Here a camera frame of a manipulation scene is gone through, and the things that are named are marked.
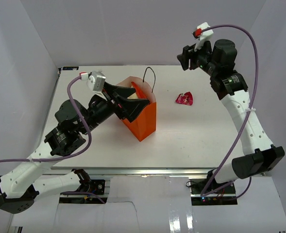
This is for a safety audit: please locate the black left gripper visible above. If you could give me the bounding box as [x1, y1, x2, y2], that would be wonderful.
[79, 81, 150, 135]

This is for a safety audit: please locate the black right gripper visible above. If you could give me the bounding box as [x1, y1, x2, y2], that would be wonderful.
[176, 38, 218, 77]

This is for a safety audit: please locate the cassava chips bag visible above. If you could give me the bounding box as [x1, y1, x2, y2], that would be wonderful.
[128, 82, 145, 99]

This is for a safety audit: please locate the orange paper bag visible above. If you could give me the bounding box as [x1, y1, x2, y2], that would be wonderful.
[117, 67, 157, 142]

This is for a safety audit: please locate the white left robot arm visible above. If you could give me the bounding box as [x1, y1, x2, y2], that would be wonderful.
[0, 83, 150, 214]

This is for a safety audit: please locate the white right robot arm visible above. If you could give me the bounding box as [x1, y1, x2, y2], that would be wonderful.
[177, 39, 285, 194]

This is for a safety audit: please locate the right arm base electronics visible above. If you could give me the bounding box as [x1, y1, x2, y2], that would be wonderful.
[185, 179, 237, 206]

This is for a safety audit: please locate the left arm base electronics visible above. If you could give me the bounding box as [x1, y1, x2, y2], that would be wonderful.
[59, 180, 107, 204]

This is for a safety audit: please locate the pink snack packet upper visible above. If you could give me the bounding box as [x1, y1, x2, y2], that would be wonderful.
[175, 92, 193, 106]

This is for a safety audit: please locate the blue table label left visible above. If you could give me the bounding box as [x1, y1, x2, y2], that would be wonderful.
[62, 66, 79, 70]

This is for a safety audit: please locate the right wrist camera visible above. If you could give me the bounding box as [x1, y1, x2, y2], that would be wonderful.
[193, 22, 214, 51]

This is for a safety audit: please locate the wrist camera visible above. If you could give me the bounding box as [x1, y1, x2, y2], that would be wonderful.
[80, 71, 106, 94]
[193, 22, 214, 51]

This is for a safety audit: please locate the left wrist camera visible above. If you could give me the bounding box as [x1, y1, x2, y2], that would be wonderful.
[80, 71, 106, 94]

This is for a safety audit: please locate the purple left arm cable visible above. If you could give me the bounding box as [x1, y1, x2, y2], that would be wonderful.
[0, 75, 94, 201]

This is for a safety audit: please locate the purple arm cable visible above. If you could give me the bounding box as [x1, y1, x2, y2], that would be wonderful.
[0, 75, 94, 201]
[198, 24, 259, 201]

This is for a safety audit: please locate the aluminium table frame rail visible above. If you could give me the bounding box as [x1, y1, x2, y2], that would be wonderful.
[6, 65, 262, 233]

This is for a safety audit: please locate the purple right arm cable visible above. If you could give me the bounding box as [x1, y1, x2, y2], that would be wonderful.
[198, 24, 259, 201]

